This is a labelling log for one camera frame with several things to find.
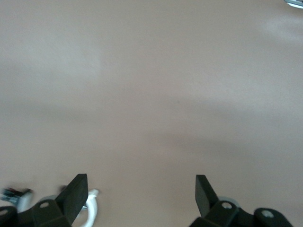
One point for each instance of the silver metal part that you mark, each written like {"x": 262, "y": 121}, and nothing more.
{"x": 296, "y": 2}

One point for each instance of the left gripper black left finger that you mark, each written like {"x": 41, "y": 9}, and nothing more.
{"x": 73, "y": 198}

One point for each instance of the white semicircular pipe clamp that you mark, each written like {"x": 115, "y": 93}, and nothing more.
{"x": 92, "y": 208}

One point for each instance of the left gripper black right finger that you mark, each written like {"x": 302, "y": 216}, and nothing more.
{"x": 203, "y": 198}

